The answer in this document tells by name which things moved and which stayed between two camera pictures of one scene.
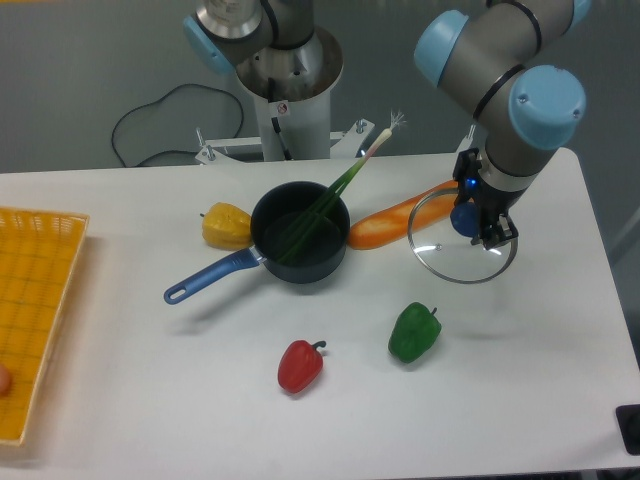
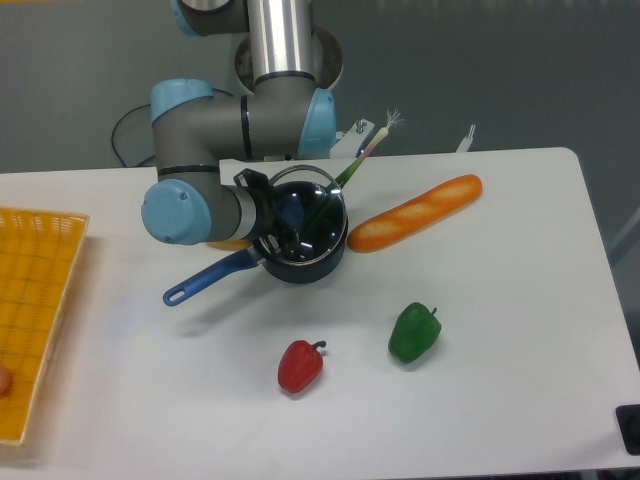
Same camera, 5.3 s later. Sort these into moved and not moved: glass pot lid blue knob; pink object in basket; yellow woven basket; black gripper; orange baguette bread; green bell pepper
Moved: glass pot lid blue knob; black gripper
Not moved: green bell pepper; pink object in basket; orange baguette bread; yellow woven basket
